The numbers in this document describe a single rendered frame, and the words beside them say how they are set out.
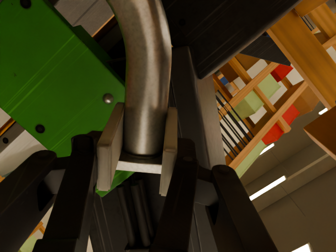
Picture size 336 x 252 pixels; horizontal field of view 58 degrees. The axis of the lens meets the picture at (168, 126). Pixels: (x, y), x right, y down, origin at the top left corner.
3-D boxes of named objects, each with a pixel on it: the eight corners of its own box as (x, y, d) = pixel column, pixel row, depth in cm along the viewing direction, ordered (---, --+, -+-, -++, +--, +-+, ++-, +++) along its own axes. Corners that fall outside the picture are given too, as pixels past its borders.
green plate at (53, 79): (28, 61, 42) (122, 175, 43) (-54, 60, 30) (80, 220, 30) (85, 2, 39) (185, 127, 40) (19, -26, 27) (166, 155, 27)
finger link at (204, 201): (175, 180, 15) (236, 186, 15) (175, 136, 19) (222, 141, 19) (172, 205, 15) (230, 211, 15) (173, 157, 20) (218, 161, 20)
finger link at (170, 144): (163, 149, 16) (177, 151, 16) (167, 106, 22) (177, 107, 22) (158, 196, 17) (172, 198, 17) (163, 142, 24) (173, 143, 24)
